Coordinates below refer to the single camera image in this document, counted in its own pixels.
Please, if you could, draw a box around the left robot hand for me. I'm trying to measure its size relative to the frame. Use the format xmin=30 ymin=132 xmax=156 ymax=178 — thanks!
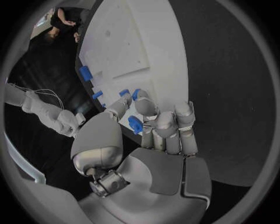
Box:
xmin=70 ymin=90 xmax=212 ymax=224

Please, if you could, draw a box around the white cable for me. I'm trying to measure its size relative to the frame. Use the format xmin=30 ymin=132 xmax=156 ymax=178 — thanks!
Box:
xmin=8 ymin=83 xmax=65 ymax=111

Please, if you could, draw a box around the white task board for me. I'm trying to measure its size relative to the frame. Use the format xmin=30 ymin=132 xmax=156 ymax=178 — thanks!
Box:
xmin=75 ymin=0 xmax=189 ymax=146

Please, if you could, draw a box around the person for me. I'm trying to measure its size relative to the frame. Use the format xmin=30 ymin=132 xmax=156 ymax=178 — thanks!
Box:
xmin=40 ymin=7 xmax=85 ymax=44

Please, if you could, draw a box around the blue block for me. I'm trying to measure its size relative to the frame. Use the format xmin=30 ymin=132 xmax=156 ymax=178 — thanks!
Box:
xmin=78 ymin=65 xmax=94 ymax=82

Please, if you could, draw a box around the blue gear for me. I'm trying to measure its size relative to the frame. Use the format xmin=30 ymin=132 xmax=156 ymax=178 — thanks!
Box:
xmin=127 ymin=115 xmax=144 ymax=135

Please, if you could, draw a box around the blue cylinder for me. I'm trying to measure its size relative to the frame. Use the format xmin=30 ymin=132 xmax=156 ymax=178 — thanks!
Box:
xmin=131 ymin=88 xmax=142 ymax=102

